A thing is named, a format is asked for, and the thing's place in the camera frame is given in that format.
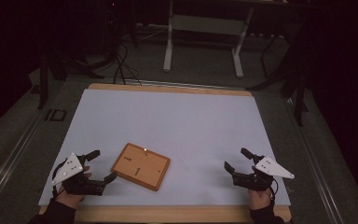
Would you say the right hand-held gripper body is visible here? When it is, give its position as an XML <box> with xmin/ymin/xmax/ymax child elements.
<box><xmin>231</xmin><ymin>155</ymin><xmax>296</xmax><ymax>192</ymax></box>

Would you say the person's right hand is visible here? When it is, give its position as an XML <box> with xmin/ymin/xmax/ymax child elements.
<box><xmin>248</xmin><ymin>188</ymin><xmax>273</xmax><ymax>211</ymax></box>

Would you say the person's left hand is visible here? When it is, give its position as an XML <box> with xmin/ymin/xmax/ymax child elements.
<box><xmin>55</xmin><ymin>165</ymin><xmax>93</xmax><ymax>210</ymax></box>

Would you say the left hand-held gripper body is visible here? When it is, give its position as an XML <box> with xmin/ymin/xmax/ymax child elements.
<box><xmin>51</xmin><ymin>152</ymin><xmax>105</xmax><ymax>197</ymax></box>

